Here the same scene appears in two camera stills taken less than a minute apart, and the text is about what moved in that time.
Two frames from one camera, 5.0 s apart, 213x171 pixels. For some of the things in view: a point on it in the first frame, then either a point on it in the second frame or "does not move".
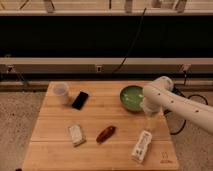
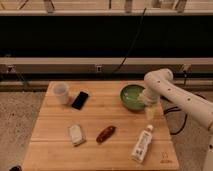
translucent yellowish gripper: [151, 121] → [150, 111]
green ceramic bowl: [131, 97] does not move
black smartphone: [80, 100] does not move
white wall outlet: [99, 68] does not move
